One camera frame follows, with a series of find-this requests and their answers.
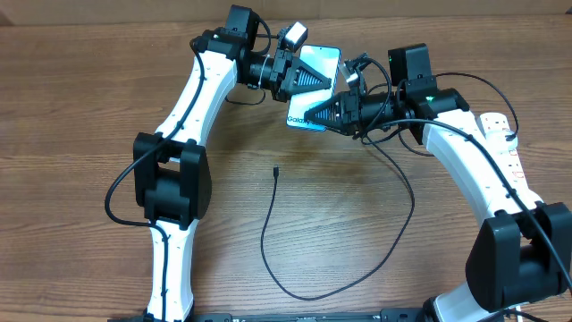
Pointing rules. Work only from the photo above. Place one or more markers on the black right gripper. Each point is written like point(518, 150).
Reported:
point(349, 114)

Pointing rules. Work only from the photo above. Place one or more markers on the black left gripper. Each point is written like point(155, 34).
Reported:
point(303, 69)

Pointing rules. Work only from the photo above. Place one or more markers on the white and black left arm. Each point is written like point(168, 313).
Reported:
point(168, 186)

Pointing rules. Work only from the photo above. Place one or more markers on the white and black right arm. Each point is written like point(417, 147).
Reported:
point(522, 253)

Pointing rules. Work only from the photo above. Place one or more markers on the white charger plug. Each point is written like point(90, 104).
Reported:
point(501, 140)

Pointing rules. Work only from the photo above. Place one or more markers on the white power strip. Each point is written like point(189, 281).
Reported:
point(495, 129)

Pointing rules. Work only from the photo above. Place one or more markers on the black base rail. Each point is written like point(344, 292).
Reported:
point(384, 315)

